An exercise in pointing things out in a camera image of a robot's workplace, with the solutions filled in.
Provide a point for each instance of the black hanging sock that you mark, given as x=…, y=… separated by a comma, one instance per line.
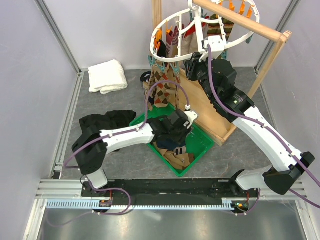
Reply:
x=162, y=50

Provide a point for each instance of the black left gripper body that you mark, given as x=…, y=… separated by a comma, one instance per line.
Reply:
x=180, y=135

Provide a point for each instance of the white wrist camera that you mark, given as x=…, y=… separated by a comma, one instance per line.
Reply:
x=217, y=44
x=191, y=116

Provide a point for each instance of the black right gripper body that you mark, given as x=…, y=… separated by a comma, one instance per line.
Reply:
x=198, y=70

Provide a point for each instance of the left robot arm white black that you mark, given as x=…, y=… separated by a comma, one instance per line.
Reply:
x=93, y=145

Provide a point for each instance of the teal clothes peg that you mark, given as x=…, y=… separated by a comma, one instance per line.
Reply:
x=176, y=69

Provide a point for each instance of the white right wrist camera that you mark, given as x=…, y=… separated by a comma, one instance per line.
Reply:
x=217, y=44

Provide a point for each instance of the navy blue sock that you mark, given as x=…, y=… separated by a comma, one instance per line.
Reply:
x=170, y=145

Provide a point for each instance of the tan sock in bin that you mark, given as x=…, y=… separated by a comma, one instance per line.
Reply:
x=177, y=161

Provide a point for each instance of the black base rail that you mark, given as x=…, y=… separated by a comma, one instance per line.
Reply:
x=213, y=187

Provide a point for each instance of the green plastic bin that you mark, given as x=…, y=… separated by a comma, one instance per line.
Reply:
x=197, y=142

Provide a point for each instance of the beige red hanging sock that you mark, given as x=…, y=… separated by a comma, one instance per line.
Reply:
x=189, y=42

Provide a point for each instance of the argyle brown orange sock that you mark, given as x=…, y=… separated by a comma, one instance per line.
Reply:
x=160, y=95

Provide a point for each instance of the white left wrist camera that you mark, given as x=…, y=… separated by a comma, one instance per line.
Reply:
x=191, y=116

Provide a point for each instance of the black cloth pile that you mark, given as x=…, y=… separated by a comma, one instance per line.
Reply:
x=111, y=120

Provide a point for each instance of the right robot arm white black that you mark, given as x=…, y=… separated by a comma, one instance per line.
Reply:
x=288, y=164

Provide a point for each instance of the grey cable duct strip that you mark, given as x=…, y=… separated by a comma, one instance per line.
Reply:
x=99, y=205

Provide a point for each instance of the wooden rack frame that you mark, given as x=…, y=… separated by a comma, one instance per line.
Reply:
x=209, y=120

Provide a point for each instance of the purple striped tan sock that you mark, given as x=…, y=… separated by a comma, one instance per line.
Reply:
x=172, y=42

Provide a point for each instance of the brown striped sock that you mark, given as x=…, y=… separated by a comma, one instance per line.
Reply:
x=180, y=150

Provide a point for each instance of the white folded towel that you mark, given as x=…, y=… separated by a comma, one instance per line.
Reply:
x=107, y=77

